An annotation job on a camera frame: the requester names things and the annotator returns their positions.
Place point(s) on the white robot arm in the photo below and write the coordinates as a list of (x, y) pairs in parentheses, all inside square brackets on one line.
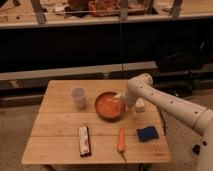
[(196, 117)]

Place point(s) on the white tube bottle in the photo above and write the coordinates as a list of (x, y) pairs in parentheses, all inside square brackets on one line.
[(140, 105)]

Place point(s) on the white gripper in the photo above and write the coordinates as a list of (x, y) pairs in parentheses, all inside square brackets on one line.
[(127, 98)]

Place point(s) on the black candy bar wrapper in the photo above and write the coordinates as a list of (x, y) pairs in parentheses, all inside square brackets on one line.
[(84, 142)]

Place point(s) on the wooden folding table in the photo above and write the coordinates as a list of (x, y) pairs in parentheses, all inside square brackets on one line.
[(54, 138)]

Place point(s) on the orange carrot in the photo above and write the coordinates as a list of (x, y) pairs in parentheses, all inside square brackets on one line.
[(121, 143)]

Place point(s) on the clear plastic cup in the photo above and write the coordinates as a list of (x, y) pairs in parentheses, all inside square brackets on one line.
[(78, 95)]

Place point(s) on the black caster wheel base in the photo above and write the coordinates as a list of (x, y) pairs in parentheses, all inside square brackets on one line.
[(196, 149)]

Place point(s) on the blue sponge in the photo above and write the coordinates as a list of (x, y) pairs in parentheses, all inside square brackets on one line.
[(147, 133)]

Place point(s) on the orange ceramic bowl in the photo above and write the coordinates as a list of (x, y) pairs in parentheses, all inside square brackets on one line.
[(109, 108)]

